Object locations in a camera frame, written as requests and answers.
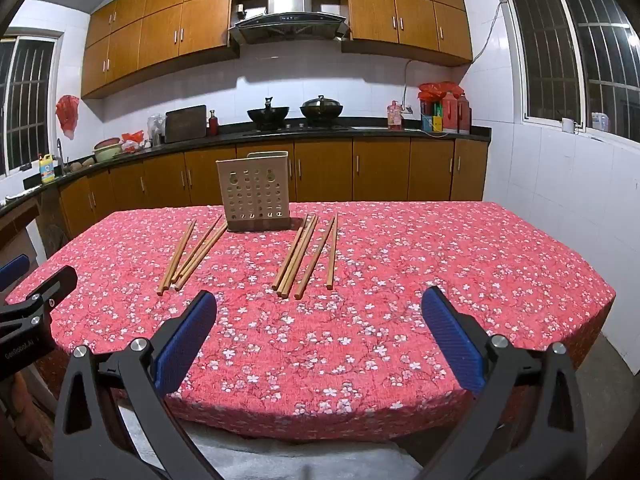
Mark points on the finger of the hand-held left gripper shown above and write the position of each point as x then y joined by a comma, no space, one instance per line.
52,287
14,271

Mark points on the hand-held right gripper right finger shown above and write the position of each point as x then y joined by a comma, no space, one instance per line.
450,336

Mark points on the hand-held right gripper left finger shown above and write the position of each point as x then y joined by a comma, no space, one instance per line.
185,341

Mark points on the wooden chopstick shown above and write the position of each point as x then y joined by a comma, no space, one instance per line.
333,251
301,256
289,252
196,249
295,255
177,256
201,256
315,258

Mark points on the beige perforated utensil holder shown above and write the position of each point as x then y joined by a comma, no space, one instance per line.
250,166

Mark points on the red floral tablecloth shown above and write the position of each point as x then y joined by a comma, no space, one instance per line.
400,270

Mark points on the yellow detergent bottle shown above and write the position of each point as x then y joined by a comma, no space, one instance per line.
47,170

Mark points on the metal faucet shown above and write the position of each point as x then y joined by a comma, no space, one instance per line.
59,152

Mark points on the green basin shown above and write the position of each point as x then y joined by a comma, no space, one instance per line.
107,151

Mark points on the white cloth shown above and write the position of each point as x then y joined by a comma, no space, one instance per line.
300,460

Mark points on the small barred window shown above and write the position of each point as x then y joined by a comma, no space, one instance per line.
25,105

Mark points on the hanging red plastic bag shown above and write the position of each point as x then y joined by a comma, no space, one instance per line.
67,112

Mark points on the wooden base cabinets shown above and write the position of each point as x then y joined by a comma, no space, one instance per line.
380,170

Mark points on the clear glass jar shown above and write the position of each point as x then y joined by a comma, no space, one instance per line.
156,130

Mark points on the dark wooden cutting board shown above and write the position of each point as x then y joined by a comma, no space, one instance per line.
185,124

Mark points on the black kitchen countertop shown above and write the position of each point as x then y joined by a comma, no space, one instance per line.
375,132

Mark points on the small red bottle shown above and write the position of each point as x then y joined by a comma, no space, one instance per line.
214,125

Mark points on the red oil bottles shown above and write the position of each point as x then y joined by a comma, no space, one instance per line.
457,115

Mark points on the pink bottle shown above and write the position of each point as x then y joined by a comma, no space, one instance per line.
395,116

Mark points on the gas stove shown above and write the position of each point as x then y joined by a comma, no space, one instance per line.
295,130

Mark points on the white mug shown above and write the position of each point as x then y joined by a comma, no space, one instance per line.
567,125

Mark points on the red bag over bottles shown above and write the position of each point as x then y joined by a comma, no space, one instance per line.
435,91

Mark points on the black wok with lid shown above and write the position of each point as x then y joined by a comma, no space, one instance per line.
321,108

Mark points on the large barred window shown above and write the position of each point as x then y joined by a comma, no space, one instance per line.
575,50

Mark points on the steel range hood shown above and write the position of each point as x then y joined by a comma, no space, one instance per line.
289,7

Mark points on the wooden wall cabinets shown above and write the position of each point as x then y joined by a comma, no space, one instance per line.
160,35

